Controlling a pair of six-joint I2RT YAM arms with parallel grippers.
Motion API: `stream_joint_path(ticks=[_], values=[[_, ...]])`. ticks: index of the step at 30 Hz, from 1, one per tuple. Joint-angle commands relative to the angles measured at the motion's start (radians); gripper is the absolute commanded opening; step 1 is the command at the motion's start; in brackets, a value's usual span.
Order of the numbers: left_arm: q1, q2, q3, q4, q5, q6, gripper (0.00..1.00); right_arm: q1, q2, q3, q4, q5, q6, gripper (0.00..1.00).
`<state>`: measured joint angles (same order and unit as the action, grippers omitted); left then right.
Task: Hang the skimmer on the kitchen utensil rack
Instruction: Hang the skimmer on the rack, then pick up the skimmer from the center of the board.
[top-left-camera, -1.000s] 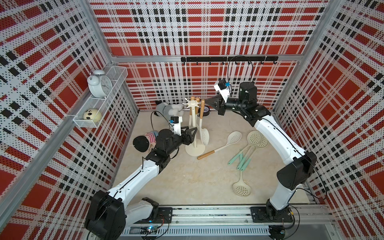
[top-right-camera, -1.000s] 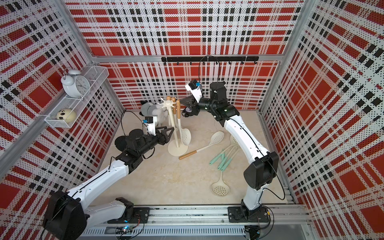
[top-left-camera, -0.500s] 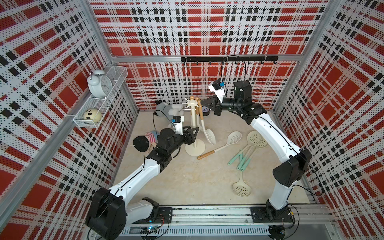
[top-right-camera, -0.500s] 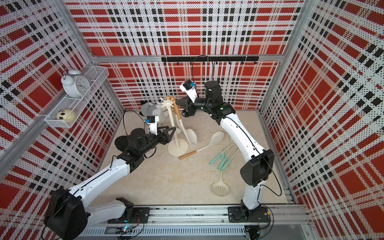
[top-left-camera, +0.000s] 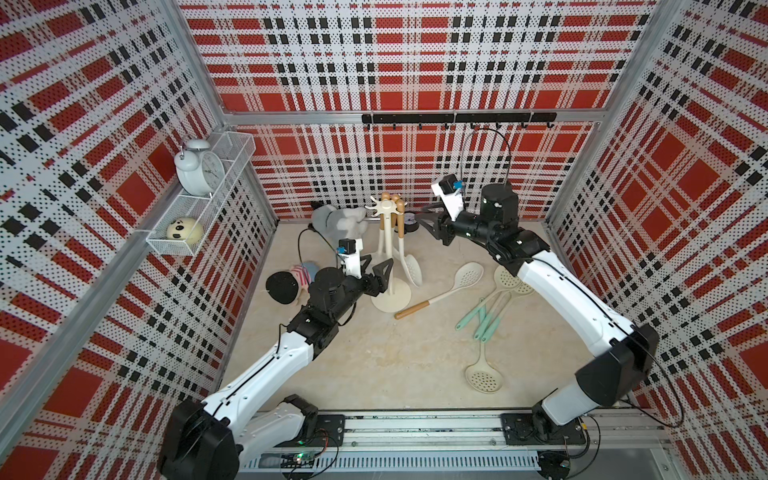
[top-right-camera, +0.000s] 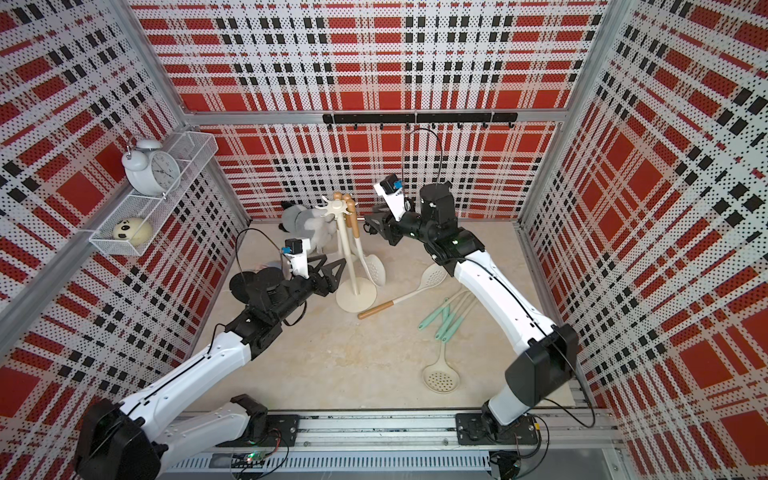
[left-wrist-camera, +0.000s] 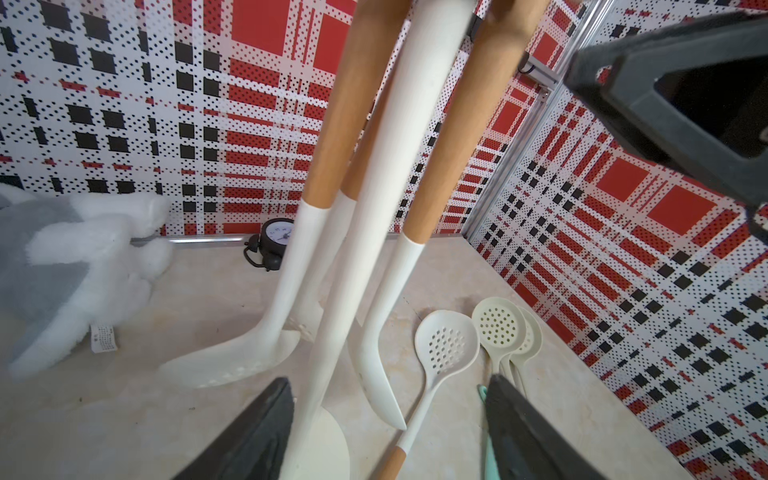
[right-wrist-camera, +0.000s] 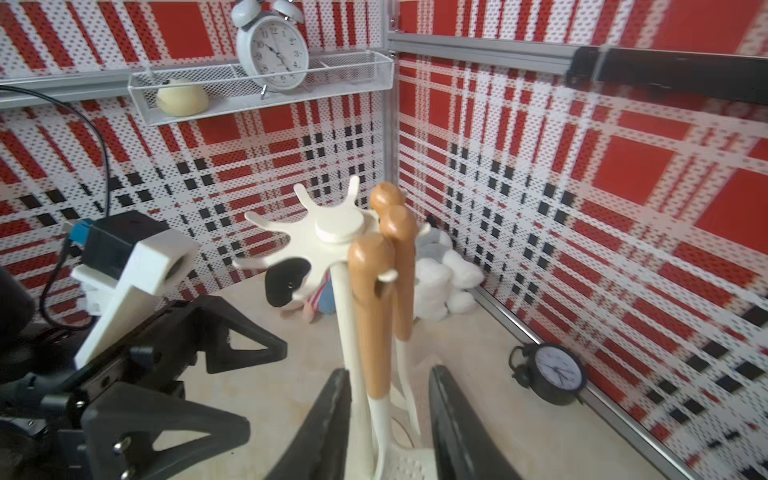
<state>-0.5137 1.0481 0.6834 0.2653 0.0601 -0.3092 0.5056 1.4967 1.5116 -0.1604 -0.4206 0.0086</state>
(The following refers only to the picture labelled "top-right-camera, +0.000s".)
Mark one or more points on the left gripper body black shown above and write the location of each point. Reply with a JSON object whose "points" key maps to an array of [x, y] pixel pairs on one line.
{"points": [[300, 291]]}

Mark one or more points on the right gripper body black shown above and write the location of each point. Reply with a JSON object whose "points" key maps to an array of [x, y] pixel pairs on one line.
{"points": [[410, 227]]}

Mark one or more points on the cream utensil rack stand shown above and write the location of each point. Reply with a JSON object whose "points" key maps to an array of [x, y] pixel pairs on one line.
{"points": [[355, 294]]}

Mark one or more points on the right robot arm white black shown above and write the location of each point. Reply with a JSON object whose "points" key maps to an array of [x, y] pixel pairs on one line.
{"points": [[545, 352]]}

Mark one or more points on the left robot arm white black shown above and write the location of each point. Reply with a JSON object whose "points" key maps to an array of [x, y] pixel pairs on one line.
{"points": [[138, 437]]}

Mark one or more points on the small doll black hat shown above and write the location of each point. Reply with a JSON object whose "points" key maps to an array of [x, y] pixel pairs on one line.
{"points": [[249, 286]]}

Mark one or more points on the grey white plush toy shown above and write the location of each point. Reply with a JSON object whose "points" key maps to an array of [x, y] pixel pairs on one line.
{"points": [[302, 222]]}

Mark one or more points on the cream round face ball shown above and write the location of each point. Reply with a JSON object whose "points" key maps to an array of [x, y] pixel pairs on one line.
{"points": [[135, 230]]}

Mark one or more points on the white alarm clock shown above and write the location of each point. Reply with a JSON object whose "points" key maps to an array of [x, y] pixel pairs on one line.
{"points": [[150, 170]]}

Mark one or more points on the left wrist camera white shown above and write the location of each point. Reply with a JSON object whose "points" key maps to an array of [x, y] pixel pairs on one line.
{"points": [[296, 250]]}

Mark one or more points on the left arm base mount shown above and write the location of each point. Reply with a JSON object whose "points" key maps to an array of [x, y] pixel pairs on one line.
{"points": [[276, 429]]}

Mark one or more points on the black wall hook rail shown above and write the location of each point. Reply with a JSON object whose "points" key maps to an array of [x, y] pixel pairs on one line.
{"points": [[459, 118]]}

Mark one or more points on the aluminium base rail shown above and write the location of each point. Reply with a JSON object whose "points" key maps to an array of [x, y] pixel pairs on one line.
{"points": [[417, 441]]}

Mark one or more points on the white wire shelf basket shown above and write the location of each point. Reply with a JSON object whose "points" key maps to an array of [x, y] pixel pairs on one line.
{"points": [[193, 151]]}

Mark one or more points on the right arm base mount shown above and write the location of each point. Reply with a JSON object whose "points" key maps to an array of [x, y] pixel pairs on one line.
{"points": [[481, 429]]}

